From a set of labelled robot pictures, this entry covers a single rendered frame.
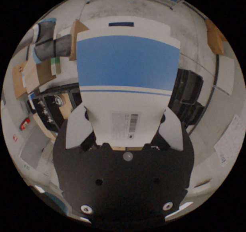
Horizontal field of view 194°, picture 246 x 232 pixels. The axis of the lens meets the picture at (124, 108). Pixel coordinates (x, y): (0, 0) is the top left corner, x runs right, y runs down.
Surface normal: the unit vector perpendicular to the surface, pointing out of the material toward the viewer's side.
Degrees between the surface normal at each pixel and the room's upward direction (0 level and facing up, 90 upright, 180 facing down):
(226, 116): 90
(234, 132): 90
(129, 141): 0
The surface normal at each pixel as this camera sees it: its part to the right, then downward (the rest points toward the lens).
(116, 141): 0.00, 0.53
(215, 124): -1.00, -0.05
